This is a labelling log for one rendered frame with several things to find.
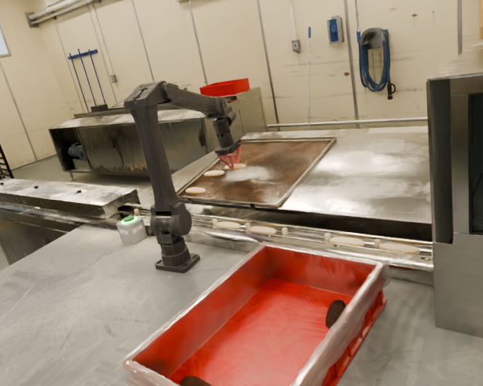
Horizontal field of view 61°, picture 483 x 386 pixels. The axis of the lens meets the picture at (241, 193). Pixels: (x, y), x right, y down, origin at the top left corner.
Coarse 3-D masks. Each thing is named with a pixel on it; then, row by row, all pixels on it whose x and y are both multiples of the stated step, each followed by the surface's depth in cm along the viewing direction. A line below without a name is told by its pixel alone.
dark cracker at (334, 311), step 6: (336, 300) 93; (342, 300) 94; (330, 306) 91; (336, 306) 91; (342, 306) 91; (330, 312) 89; (336, 312) 89; (330, 318) 88; (336, 318) 87; (330, 324) 86
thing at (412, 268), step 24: (48, 216) 197; (72, 216) 182; (120, 216) 165; (192, 240) 138; (216, 240) 131; (240, 240) 124; (264, 240) 121; (288, 240) 118; (312, 240) 115; (408, 264) 96; (432, 264) 94
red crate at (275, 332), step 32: (288, 288) 103; (256, 320) 93; (288, 320) 91; (320, 320) 89; (224, 352) 86; (256, 352) 84; (288, 352) 82; (352, 352) 77; (224, 384) 77; (256, 384) 76; (288, 384) 75
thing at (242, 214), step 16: (208, 160) 238; (176, 176) 219; (192, 176) 213; (144, 192) 203; (192, 208) 169; (208, 208) 166; (224, 208) 162; (208, 224) 151; (304, 224) 135; (320, 224) 133; (336, 224) 131; (352, 224) 129; (368, 224) 127; (384, 224) 125
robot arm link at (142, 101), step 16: (160, 80) 117; (128, 96) 114; (144, 96) 110; (160, 96) 115; (144, 112) 111; (144, 128) 113; (144, 144) 115; (160, 144) 116; (160, 160) 116; (160, 176) 117; (160, 192) 118; (160, 208) 120; (176, 208) 119; (176, 224) 119
